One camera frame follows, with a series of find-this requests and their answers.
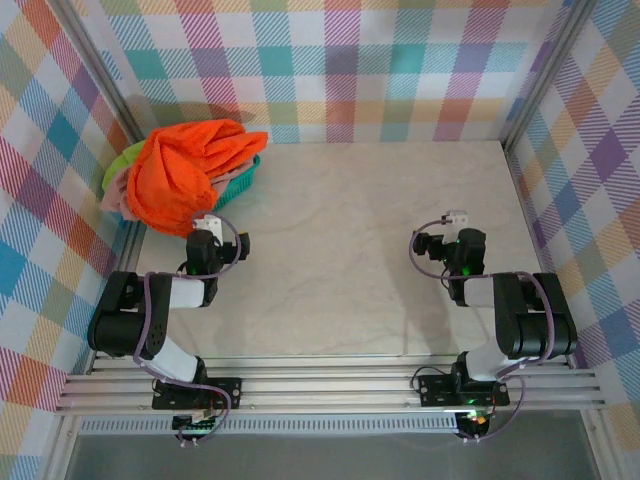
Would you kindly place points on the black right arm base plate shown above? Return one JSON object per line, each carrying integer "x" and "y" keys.
{"x": 435, "y": 392}

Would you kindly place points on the lime green shorts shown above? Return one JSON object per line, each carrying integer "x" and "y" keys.
{"x": 117, "y": 167}

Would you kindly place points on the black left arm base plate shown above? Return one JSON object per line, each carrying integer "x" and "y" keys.
{"x": 227, "y": 392}

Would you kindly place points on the aluminium rail frame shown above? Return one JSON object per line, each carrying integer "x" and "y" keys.
{"x": 325, "y": 385}

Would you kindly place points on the orange shorts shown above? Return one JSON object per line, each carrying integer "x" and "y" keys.
{"x": 175, "y": 175}

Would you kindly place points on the teal plastic basket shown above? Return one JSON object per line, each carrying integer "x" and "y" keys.
{"x": 240, "y": 187}

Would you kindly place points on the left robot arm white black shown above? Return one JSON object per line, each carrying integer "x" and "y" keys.
{"x": 185, "y": 292}

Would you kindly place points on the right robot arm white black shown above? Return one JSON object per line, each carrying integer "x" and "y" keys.
{"x": 480, "y": 290}

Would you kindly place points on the pink shorts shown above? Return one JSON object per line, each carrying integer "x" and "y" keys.
{"x": 117, "y": 200}

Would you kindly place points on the aluminium corner post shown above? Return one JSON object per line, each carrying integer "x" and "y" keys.
{"x": 100, "y": 75}
{"x": 545, "y": 70}

